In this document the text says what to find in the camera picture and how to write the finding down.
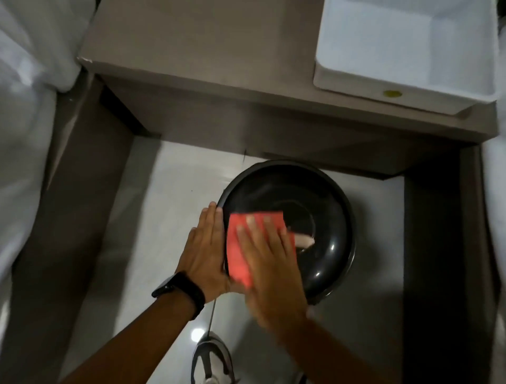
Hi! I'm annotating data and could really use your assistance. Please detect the person's left hand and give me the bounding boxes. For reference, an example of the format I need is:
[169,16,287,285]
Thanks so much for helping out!
[176,202,239,304]

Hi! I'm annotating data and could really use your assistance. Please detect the person's left forearm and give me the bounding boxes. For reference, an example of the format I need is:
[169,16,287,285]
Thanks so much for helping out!
[59,291,198,384]

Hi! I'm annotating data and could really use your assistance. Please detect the white and grey shoe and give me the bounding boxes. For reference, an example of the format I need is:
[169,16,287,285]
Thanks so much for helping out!
[191,331,236,384]

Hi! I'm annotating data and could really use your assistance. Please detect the person's right forearm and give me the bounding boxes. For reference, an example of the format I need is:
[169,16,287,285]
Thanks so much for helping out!
[275,314,382,384]

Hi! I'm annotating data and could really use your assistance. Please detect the white rectangular sink basin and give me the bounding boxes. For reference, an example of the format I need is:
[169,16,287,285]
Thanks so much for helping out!
[313,0,500,116]

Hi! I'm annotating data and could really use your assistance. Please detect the person's right hand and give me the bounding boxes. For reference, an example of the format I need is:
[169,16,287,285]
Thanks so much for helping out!
[235,214,316,334]

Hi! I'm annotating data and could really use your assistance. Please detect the white fabric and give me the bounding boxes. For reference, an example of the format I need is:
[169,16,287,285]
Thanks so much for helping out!
[481,134,506,285]

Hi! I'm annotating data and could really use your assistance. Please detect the black wrist watch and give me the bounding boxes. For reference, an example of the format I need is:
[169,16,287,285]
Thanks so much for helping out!
[151,271,206,320]

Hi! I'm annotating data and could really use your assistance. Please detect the brown vanity cabinet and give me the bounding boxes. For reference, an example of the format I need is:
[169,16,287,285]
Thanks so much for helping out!
[0,0,500,384]

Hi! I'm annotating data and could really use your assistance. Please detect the red cleaning cloth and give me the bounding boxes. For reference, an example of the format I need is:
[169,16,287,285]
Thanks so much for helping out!
[226,211,297,289]

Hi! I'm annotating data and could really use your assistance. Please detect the black round trash bin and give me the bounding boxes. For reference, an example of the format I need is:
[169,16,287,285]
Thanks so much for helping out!
[218,159,357,306]

